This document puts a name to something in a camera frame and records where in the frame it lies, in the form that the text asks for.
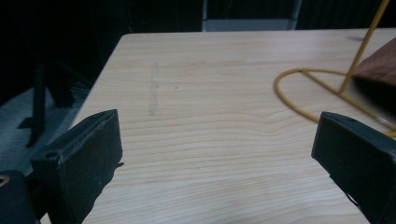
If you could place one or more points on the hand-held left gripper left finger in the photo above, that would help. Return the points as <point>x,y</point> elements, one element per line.
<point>81,161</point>

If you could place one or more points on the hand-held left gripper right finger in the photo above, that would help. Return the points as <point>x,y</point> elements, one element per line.
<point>358,155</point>

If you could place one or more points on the black stand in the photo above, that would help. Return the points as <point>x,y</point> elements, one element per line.
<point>38,105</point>

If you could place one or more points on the brown wooden block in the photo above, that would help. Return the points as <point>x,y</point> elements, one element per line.
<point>378,67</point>

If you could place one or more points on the grey metal frame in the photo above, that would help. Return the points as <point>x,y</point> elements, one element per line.
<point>249,23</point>

